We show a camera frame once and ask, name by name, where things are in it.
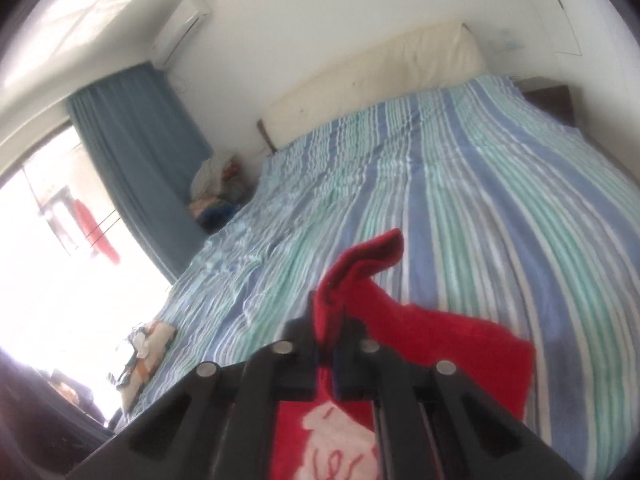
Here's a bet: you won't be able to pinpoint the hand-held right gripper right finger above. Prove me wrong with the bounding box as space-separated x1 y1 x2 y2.
333 319 584 480

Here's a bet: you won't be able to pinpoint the patterned cushion with tissue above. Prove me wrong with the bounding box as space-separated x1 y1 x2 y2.
115 321 177 411

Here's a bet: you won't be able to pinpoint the red small garment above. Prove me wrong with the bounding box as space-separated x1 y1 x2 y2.
270 228 535 480

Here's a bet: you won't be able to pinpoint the white wardrobe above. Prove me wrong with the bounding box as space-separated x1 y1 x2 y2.
530 0 587 57

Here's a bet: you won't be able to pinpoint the pile of mixed clothes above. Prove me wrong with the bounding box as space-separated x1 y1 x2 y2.
189 152 248 233

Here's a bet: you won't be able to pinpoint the cream padded headboard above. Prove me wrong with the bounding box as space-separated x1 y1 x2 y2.
257 22 488 153

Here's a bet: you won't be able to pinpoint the red hanging clothes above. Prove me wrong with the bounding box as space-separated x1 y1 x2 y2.
72 199 121 263

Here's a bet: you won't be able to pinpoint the white air conditioner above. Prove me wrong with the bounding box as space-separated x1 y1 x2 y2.
150 0 210 68

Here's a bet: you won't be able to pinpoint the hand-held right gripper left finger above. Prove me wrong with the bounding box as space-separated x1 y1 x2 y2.
65 309 322 480

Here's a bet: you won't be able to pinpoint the dark wooden nightstand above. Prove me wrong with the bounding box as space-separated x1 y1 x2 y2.
520 77 576 126

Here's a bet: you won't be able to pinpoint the striped blue green bed sheet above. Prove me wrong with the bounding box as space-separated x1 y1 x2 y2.
112 74 640 461

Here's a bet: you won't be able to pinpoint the blue curtain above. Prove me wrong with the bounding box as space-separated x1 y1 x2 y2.
65 62 216 283

